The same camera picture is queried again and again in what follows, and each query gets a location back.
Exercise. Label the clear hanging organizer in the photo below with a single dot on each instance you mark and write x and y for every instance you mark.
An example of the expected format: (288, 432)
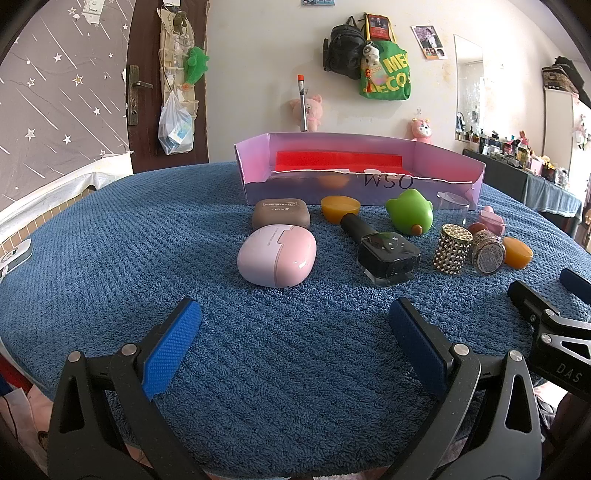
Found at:
(171, 60)

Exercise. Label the white cabinet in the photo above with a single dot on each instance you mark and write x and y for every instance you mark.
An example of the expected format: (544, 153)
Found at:
(558, 120)

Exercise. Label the row of cosmetic bottles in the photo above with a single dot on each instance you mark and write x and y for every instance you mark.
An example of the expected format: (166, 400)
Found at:
(508, 147)

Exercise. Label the pink egg-shaped case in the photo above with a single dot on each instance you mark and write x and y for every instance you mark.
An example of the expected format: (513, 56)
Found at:
(277, 256)

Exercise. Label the dark dresser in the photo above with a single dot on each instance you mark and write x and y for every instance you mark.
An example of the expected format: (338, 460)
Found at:
(545, 189)

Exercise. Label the green tote bag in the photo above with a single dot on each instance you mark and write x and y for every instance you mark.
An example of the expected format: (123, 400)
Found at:
(388, 81)

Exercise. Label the gold studded cap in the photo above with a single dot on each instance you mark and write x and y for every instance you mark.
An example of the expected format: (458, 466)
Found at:
(452, 251)

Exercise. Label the pink cardboard box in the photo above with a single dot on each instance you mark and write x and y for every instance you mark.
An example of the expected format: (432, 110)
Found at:
(300, 189)

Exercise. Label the pink plush bear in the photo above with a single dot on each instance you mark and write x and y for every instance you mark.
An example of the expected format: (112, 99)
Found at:
(421, 130)

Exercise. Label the pink plush pig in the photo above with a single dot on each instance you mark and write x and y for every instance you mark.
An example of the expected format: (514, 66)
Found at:
(315, 108)

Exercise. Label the blue towel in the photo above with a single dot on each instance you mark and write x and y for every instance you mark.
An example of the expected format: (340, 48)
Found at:
(231, 323)

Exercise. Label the white plush dog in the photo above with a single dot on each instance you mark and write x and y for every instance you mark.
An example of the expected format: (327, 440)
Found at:
(371, 54)

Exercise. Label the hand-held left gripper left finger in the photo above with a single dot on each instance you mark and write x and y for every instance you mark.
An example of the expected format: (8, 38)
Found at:
(171, 346)

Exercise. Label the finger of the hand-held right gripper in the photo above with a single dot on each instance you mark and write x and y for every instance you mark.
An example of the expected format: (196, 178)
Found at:
(576, 282)
(528, 302)

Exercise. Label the red bag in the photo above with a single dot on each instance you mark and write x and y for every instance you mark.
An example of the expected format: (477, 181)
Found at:
(379, 27)

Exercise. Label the brown patterned bag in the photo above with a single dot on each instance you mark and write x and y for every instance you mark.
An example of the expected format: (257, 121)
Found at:
(558, 76)

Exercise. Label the clear plastic cup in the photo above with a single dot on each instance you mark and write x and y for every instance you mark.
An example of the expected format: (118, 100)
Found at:
(452, 207)

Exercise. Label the small pink bottle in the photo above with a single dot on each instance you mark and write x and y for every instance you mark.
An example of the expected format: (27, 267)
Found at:
(493, 224)

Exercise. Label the white plastic bag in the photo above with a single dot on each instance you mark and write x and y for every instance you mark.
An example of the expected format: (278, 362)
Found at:
(175, 131)

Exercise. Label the black nail polish bottle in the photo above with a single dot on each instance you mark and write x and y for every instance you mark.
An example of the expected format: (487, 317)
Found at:
(388, 258)

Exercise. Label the black backpack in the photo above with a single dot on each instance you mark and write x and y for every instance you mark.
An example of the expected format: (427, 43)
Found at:
(344, 46)

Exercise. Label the orange half-sphere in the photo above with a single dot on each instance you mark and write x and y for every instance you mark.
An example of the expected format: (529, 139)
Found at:
(518, 253)
(337, 207)

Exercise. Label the wall mirror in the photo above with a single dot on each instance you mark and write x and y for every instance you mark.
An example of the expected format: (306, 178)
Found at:
(468, 83)

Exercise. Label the studded round jar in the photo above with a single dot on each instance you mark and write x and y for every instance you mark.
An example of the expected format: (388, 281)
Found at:
(487, 258)

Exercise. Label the wall photos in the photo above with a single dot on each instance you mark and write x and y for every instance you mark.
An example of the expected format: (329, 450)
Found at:
(427, 41)

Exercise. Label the metal stick with orange cap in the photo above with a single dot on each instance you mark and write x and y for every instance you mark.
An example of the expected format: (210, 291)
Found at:
(303, 110)

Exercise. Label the white plastic sheet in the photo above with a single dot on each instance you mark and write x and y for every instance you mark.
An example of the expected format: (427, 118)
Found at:
(46, 194)

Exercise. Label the brown eyeshadow case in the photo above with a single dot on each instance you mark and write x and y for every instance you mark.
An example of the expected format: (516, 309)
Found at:
(281, 214)

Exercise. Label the dark brown door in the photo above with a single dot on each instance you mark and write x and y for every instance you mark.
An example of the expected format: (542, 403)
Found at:
(143, 138)

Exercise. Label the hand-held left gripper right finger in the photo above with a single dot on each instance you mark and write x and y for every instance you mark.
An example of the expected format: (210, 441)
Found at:
(420, 350)

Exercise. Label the white small device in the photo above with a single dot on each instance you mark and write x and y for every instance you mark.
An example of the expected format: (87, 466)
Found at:
(14, 256)

